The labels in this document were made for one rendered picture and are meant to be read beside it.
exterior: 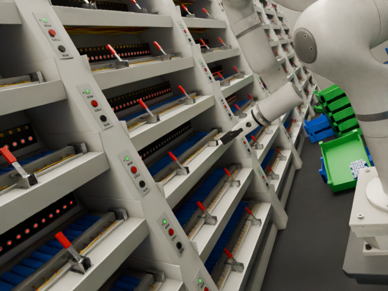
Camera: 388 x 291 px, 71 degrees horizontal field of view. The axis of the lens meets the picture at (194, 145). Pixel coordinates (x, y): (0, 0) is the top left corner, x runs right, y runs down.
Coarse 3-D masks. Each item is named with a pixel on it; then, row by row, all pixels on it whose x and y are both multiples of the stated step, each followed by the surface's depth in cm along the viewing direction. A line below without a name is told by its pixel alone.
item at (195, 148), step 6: (210, 132) 124; (216, 132) 125; (204, 138) 117; (210, 138) 120; (198, 144) 110; (204, 144) 115; (186, 150) 105; (192, 150) 106; (180, 156) 100; (186, 156) 102; (174, 162) 95; (180, 162) 98; (168, 168) 91; (156, 174) 88; (162, 174) 88; (168, 174) 89; (156, 180) 86
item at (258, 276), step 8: (288, 168) 188; (288, 176) 176; (288, 184) 170; (280, 192) 160; (288, 192) 165; (280, 200) 151; (272, 224) 132; (264, 232) 129; (272, 232) 129; (264, 240) 123; (272, 240) 126; (264, 248) 118; (272, 248) 123; (256, 256) 115; (264, 256) 115; (256, 264) 110; (264, 264) 113; (256, 272) 106; (264, 272) 111; (248, 280) 104; (256, 280) 104; (248, 288) 100; (256, 288) 102
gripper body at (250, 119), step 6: (252, 114) 98; (246, 120) 98; (252, 120) 97; (234, 126) 103; (240, 126) 99; (246, 126) 98; (252, 126) 97; (240, 132) 101; (246, 132) 99; (240, 138) 101
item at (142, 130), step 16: (128, 96) 102; (144, 96) 111; (160, 96) 120; (176, 96) 125; (192, 96) 121; (208, 96) 121; (128, 112) 102; (144, 112) 100; (160, 112) 100; (176, 112) 99; (192, 112) 106; (128, 128) 82; (144, 128) 82; (160, 128) 87; (144, 144) 80
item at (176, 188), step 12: (168, 144) 112; (228, 144) 120; (192, 156) 105; (204, 156) 102; (216, 156) 108; (192, 168) 94; (204, 168) 99; (180, 180) 86; (192, 180) 90; (168, 192) 80; (180, 192) 83; (168, 204) 77
